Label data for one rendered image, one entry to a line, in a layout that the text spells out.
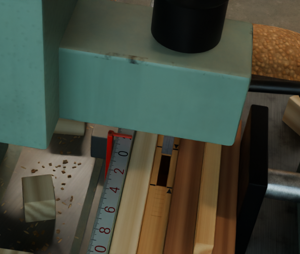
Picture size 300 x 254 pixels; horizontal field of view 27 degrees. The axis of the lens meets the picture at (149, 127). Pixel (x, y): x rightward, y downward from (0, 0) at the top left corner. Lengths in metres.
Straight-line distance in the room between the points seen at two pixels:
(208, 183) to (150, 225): 0.06
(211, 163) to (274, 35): 0.25
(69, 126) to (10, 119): 0.30
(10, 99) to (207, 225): 0.17
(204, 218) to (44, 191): 0.22
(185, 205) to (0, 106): 0.17
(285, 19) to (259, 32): 1.76
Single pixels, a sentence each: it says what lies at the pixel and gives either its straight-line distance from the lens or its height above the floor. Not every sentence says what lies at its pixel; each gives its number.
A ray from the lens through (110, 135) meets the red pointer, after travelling 0.54.
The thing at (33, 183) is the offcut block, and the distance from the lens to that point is 0.67.
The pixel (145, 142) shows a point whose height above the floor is 0.95.
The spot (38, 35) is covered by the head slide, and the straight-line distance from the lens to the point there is 0.40.
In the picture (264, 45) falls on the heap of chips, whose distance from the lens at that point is 0.72.
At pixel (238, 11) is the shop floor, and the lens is 2.49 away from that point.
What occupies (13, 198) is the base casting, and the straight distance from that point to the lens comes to 0.70.
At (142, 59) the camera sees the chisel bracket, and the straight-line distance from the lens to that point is 0.44.
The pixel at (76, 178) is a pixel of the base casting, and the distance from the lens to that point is 0.71.
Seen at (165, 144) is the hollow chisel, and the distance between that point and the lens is 0.53.
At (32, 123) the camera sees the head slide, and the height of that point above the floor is 1.03.
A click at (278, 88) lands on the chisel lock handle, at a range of 0.48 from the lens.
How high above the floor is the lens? 1.34
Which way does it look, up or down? 44 degrees down
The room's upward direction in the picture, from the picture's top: 7 degrees clockwise
